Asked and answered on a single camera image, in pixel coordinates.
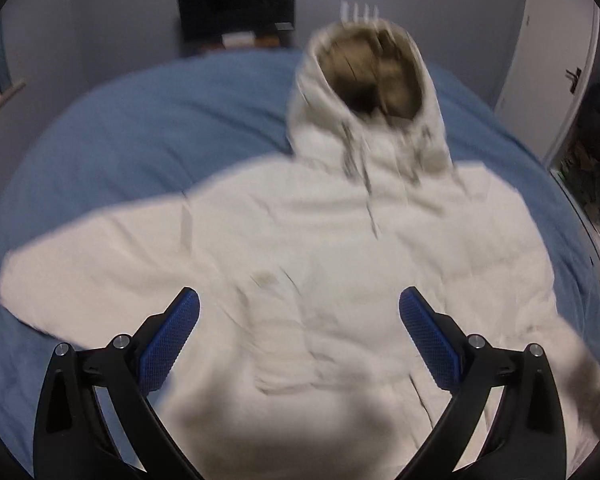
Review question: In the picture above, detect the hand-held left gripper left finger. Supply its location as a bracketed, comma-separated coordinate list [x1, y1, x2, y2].
[32, 287, 206, 480]

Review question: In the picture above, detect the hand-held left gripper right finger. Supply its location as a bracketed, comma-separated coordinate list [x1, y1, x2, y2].
[398, 287, 567, 480]

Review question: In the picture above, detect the white hooded jacket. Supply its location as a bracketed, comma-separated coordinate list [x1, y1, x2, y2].
[0, 19, 600, 480]

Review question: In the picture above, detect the blue blanket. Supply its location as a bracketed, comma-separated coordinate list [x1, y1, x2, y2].
[0, 46, 600, 480]

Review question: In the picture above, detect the dark clutter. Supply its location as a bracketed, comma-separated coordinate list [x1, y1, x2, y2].
[550, 57, 600, 273]

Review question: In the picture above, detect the wooden board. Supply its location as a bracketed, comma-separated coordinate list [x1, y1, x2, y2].
[0, 79, 27, 128]

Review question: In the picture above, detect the white door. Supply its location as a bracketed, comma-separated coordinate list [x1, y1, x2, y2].
[494, 0, 600, 167]

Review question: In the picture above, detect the white box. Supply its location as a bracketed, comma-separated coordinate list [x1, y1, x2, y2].
[222, 31, 256, 48]

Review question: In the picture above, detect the white railed chair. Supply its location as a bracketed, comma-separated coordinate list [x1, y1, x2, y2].
[339, 1, 382, 26]

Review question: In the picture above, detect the black cabinet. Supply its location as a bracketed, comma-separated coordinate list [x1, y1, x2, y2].
[176, 0, 297, 47]

